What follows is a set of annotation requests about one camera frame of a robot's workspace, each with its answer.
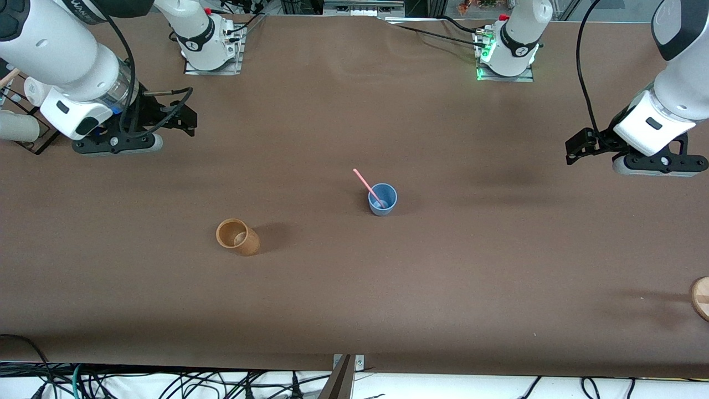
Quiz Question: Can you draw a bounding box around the pink chopstick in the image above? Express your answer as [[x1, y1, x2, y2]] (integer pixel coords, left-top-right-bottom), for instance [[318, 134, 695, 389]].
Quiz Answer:
[[353, 168, 387, 208]]

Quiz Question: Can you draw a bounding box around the blue cup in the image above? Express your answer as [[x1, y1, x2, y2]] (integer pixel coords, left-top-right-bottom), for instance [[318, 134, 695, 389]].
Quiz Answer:
[[368, 183, 398, 217]]

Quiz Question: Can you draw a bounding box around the black cup rack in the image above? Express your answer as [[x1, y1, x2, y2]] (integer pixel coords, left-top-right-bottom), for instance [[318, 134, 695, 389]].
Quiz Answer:
[[0, 72, 61, 156]]

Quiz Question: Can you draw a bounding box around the white cup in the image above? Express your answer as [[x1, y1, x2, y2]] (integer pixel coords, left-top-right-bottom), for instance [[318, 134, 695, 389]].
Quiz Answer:
[[24, 76, 53, 108], [0, 110, 41, 142]]

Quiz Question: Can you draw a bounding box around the brown wooden cup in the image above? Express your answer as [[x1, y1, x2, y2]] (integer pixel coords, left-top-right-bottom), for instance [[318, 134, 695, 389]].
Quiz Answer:
[[215, 218, 261, 257]]

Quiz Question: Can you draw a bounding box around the round wooden coaster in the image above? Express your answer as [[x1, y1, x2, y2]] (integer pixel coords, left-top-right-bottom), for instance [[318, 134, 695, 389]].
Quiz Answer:
[[689, 276, 709, 323]]

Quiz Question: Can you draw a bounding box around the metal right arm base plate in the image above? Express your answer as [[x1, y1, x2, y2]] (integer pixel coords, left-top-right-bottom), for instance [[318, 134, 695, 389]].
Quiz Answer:
[[183, 22, 245, 76]]

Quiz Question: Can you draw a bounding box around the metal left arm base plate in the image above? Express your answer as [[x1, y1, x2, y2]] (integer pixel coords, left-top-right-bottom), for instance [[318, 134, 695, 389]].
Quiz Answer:
[[476, 28, 536, 83]]

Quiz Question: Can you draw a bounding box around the short black table cable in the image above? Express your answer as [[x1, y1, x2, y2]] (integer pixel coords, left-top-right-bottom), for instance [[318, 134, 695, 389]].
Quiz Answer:
[[440, 16, 481, 34]]

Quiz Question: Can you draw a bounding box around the long black table cable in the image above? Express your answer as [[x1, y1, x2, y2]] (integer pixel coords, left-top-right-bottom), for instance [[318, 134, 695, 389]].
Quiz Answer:
[[382, 19, 488, 48]]

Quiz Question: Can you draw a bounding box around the aluminium rail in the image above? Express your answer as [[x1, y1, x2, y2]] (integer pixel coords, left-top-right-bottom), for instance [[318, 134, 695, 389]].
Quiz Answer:
[[323, 0, 406, 17]]

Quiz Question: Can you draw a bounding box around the black looped floor cable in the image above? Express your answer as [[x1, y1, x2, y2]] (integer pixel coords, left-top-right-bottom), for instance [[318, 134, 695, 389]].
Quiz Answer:
[[0, 334, 53, 399]]

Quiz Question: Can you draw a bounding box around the silver metal bracket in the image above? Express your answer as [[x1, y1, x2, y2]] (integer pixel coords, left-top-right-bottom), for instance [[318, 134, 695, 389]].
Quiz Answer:
[[332, 355, 365, 373]]

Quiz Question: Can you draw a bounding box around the dark camera pole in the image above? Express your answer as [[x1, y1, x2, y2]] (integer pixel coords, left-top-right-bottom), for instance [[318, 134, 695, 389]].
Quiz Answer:
[[318, 355, 355, 399]]

